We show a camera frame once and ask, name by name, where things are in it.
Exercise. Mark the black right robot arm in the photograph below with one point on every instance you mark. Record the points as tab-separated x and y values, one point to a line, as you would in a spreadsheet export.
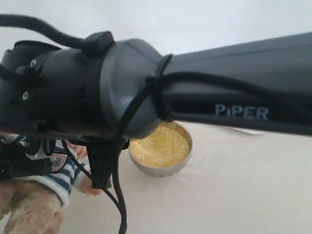
99	92

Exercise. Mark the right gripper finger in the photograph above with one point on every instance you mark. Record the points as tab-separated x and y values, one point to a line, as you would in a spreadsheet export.
103	159

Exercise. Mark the steel bowl of yellow grain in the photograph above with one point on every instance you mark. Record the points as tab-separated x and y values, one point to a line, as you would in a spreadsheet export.
164	153

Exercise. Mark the white rectangular plastic tray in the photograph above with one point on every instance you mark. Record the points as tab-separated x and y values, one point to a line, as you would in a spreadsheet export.
248	131

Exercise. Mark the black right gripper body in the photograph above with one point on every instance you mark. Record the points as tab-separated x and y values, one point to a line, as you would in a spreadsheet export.
30	156

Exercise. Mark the pink teddy bear striped sweater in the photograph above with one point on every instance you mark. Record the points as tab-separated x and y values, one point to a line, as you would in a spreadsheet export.
35	202

